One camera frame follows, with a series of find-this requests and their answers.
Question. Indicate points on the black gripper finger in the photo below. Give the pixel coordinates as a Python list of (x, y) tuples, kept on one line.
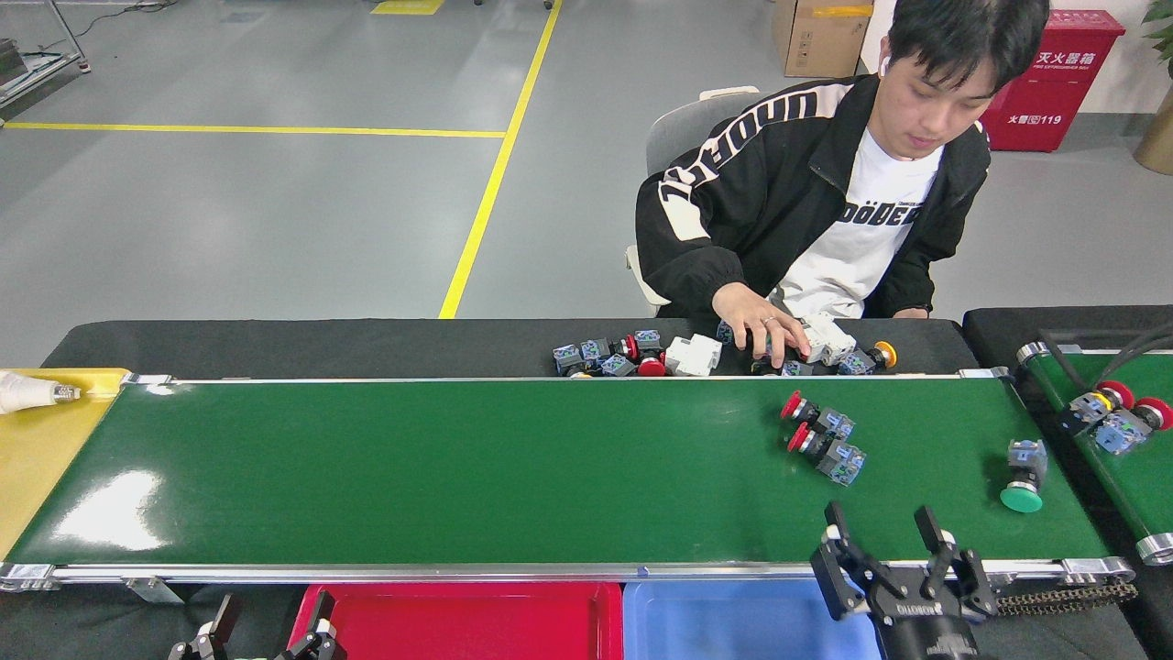
[(206, 646), (319, 642)]

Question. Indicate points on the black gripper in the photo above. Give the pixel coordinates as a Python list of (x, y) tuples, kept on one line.
[(926, 623)]

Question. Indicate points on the yellow push button switch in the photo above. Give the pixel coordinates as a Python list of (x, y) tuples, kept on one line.
[(866, 359), (568, 357)]

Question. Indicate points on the red plastic tray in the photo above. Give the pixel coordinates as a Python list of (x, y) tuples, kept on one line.
[(476, 632)]

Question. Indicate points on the blue plastic tray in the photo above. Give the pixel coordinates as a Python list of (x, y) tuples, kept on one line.
[(733, 632)]

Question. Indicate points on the long green conveyor belt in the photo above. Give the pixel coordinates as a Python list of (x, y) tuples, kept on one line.
[(458, 467)]

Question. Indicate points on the yellow plastic tray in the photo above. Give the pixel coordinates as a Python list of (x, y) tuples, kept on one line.
[(46, 458)]

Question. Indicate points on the green feeder conveyor belt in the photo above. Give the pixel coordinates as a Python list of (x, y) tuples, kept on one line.
[(1136, 486)]

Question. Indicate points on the person's right hand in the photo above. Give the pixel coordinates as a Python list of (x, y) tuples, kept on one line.
[(756, 321)]

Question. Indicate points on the white bulb with metal tip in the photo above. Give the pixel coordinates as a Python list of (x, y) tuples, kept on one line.
[(23, 392)]

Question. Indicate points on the person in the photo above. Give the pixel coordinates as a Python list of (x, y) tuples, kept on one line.
[(779, 183)]

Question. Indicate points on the grey office chair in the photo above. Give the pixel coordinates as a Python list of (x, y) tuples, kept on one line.
[(687, 128)]

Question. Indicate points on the potted plant gold planter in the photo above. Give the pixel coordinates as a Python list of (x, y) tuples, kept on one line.
[(1156, 137)]

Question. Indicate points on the red fire extinguisher box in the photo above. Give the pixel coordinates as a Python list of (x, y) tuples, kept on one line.
[(1054, 92)]

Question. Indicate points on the brown cardboard box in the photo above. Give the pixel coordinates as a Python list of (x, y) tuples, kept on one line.
[(820, 37)]

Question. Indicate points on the metal rack on wheels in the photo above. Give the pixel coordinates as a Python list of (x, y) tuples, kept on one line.
[(37, 69)]

